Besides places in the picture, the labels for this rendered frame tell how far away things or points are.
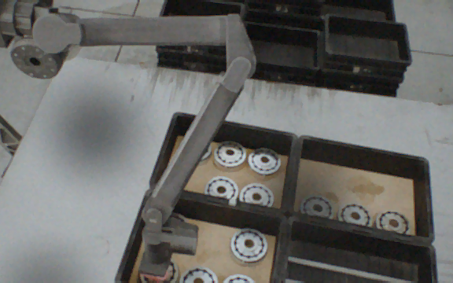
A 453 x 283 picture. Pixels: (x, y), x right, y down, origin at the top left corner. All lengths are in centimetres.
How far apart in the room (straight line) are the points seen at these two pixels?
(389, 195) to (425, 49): 208
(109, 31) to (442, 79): 267
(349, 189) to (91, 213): 82
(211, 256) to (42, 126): 84
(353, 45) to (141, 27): 177
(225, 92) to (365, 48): 171
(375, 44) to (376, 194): 123
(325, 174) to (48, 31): 96
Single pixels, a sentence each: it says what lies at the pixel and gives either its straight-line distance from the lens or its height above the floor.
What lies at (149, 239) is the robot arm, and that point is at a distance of 119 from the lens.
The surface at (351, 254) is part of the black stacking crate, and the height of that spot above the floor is 83.
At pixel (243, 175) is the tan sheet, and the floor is 83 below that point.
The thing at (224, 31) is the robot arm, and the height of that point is 149.
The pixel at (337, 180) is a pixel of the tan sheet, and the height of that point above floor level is 83.
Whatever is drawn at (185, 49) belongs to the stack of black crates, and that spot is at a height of 50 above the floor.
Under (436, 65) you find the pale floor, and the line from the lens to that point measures 356.
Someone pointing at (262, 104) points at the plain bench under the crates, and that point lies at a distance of 200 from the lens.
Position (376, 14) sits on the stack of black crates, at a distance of 315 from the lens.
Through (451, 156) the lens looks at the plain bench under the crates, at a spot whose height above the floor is 70.
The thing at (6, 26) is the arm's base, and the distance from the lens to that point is 115.
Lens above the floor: 213
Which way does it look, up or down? 51 degrees down
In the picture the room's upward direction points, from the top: 5 degrees clockwise
